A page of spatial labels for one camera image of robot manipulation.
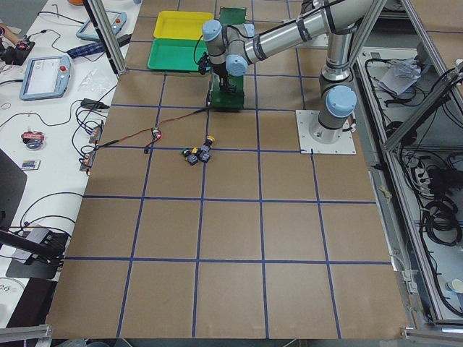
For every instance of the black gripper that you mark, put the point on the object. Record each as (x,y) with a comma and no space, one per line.
(223,76)

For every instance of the green plastic tray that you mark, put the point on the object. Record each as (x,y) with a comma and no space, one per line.
(175,55)

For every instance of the black power adapter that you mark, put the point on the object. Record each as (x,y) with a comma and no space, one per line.
(91,104)

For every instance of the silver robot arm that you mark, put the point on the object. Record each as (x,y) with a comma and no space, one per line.
(337,19)

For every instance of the crumpled white paper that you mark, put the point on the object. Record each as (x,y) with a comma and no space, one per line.
(400,76)

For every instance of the clear plastic bag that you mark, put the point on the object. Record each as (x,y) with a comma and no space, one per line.
(96,81)

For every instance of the aluminium frame post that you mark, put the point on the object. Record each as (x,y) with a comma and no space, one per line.
(97,14)

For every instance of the plaid blue pouch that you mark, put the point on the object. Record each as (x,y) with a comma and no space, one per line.
(85,50)

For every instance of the green conveyor belt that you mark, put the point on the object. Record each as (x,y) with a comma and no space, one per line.
(221,38)

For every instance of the yellow push button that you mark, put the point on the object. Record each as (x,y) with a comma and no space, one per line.
(192,157)
(207,145)

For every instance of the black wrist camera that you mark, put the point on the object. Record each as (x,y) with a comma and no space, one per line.
(204,64)

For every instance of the lower teach pendant tablet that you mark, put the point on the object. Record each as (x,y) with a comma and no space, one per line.
(45,78)

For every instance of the small red circuit board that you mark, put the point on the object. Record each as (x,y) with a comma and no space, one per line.
(156,134)

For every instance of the yellow plastic tray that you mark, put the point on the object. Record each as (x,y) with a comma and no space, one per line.
(180,25)

